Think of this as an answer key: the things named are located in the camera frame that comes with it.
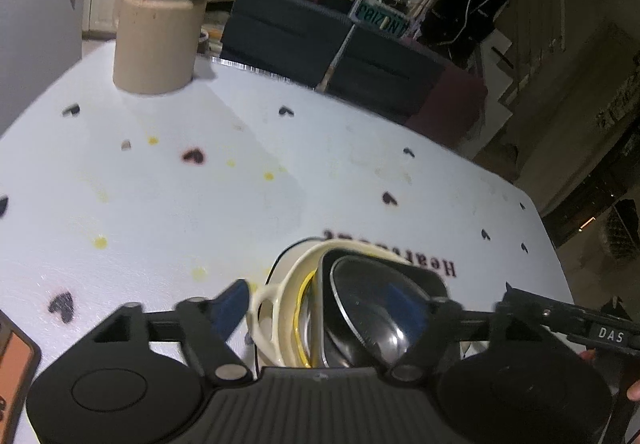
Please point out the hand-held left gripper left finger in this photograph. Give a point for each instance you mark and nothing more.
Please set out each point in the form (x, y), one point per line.
(230, 310)

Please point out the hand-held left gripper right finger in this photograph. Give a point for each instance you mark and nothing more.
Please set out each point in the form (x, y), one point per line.
(442, 320)

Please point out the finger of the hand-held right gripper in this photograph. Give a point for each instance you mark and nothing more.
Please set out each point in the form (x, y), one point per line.
(550, 309)

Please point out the floral bowl with yellow rim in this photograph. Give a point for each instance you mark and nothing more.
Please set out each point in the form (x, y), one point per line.
(301, 324)

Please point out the person's right hand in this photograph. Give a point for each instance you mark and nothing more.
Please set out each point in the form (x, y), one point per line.
(634, 392)

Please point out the purple storage box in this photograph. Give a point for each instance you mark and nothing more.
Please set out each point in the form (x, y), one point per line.
(450, 98)

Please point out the smartphone with orange case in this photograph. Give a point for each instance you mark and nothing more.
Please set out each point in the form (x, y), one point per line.
(15, 364)

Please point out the dark blue storage box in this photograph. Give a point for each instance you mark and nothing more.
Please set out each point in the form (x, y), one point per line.
(280, 33)
(385, 73)

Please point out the beige cooker with steel lid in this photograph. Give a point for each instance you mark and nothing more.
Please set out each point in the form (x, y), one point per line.
(150, 48)

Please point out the wooden stick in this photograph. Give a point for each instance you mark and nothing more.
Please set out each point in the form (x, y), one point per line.
(337, 58)

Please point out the black garment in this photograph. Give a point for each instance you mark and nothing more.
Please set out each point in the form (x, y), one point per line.
(467, 8)

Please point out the white refrigerator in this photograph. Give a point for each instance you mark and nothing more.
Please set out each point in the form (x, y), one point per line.
(30, 23)

